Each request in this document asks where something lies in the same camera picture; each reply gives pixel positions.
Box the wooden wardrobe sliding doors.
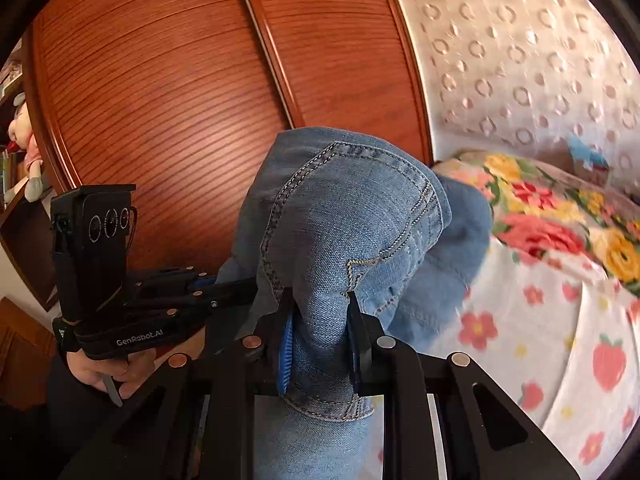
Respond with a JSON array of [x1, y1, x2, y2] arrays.
[[22, 0, 435, 281]]

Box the floral plush bed blanket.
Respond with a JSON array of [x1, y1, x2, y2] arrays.
[[434, 151, 639, 296]]

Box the blue denim jeans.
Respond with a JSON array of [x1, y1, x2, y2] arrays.
[[218, 127, 492, 479]]

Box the person's left hand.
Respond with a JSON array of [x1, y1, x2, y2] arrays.
[[66, 328, 205, 399]]

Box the cardboard box with blue items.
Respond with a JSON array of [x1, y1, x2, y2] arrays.
[[568, 136, 610, 186]]

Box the circle pattern sheer curtain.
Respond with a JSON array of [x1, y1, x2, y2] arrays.
[[399, 0, 639, 190]]

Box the white floral folded quilt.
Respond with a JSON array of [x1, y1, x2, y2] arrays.
[[414, 238, 639, 479]]

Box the pink white plush doll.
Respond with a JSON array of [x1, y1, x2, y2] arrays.
[[3, 92, 46, 204]]

